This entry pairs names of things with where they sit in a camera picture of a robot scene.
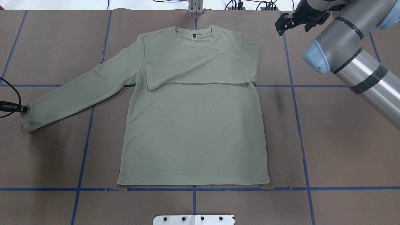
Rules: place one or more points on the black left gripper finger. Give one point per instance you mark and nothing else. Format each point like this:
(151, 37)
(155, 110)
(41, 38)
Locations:
(14, 108)

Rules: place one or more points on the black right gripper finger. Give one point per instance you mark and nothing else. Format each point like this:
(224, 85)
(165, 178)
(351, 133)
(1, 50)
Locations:
(283, 23)

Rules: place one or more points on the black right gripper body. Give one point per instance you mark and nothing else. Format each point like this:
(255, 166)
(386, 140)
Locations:
(307, 12)

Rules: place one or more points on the olive green long-sleeve shirt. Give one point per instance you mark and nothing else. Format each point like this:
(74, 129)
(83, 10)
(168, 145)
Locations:
(194, 117)

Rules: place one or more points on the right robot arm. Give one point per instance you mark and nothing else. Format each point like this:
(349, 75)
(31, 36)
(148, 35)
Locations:
(336, 49)

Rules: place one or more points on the metal mounting plate with bolts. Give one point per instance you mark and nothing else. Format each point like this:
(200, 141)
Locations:
(194, 220)

